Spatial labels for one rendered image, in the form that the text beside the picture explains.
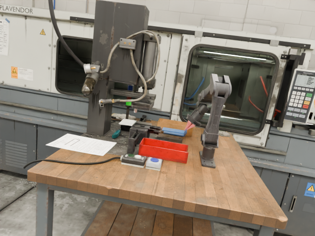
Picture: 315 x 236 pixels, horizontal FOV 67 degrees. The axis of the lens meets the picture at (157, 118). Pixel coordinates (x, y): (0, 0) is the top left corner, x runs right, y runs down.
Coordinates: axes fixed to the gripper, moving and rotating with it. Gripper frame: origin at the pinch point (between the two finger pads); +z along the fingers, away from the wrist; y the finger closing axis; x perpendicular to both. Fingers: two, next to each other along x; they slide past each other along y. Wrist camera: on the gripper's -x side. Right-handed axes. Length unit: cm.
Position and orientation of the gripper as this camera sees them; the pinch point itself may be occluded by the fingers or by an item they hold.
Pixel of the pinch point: (185, 129)
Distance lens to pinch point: 151.8
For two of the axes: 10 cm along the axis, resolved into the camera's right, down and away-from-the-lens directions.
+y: -7.9, -6.2, -0.2
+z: -6.0, 7.6, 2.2
